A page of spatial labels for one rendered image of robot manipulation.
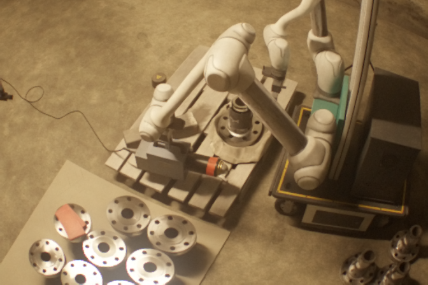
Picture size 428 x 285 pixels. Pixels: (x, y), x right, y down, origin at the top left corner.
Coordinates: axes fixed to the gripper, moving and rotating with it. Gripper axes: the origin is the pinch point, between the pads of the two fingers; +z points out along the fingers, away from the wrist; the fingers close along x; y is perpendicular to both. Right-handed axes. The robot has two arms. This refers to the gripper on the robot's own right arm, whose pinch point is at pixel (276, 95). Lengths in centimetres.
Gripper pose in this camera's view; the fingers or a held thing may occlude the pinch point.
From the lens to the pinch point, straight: 267.8
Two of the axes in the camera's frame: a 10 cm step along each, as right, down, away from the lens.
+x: 3.1, -6.9, 6.6
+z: 0.0, 6.9, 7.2
